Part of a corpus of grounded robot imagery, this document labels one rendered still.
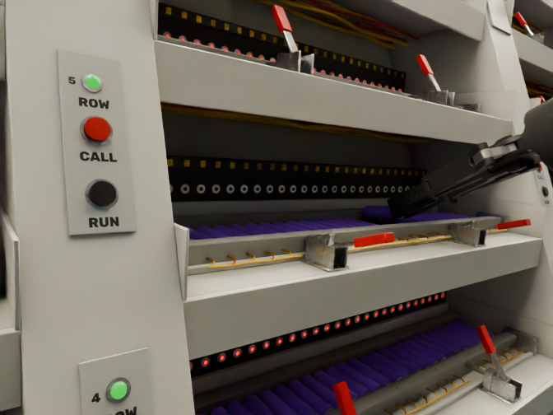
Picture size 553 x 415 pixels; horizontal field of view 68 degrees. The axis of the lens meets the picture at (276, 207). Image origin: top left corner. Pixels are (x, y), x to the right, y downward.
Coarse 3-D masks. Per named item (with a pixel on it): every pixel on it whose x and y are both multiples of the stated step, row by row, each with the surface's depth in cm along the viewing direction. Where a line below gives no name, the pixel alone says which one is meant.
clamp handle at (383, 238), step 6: (378, 234) 34; (384, 234) 33; (390, 234) 33; (330, 240) 38; (354, 240) 36; (360, 240) 35; (366, 240) 35; (372, 240) 34; (378, 240) 34; (384, 240) 33; (390, 240) 33; (336, 246) 38; (342, 246) 37; (348, 246) 36; (360, 246) 35
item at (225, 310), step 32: (544, 224) 64; (352, 256) 44; (384, 256) 45; (416, 256) 46; (448, 256) 48; (480, 256) 53; (512, 256) 58; (192, 288) 30; (224, 288) 31; (256, 288) 32; (288, 288) 33; (320, 288) 36; (352, 288) 38; (384, 288) 41; (416, 288) 45; (448, 288) 49; (192, 320) 28; (224, 320) 30; (256, 320) 32; (288, 320) 34; (320, 320) 36; (192, 352) 29
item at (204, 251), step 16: (400, 224) 53; (416, 224) 54; (432, 224) 55; (448, 224) 57; (480, 224) 63; (496, 224) 66; (192, 240) 35; (208, 240) 36; (224, 240) 36; (240, 240) 37; (256, 240) 38; (272, 240) 39; (288, 240) 40; (336, 240) 44; (352, 240) 46; (416, 240) 50; (192, 256) 34; (208, 256) 35; (224, 256) 36; (240, 256) 37; (256, 256) 38; (272, 256) 37; (288, 256) 38
